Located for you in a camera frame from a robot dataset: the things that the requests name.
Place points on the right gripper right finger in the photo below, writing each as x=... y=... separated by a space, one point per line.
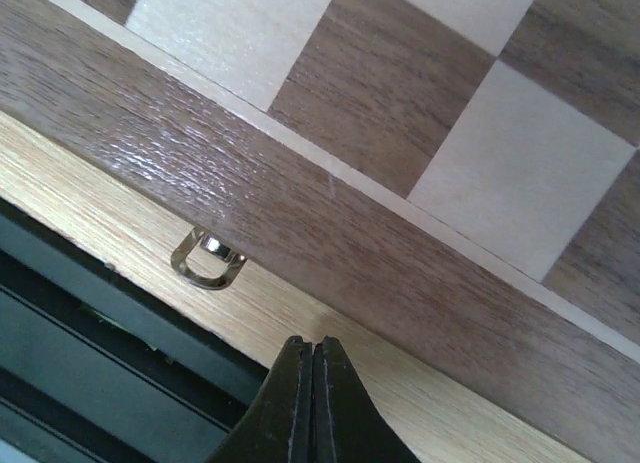
x=348 y=427

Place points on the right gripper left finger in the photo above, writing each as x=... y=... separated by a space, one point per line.
x=277 y=426

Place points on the wooden chess board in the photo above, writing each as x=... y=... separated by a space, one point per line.
x=451 y=187

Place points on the brass board latch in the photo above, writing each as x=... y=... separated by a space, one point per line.
x=206 y=262

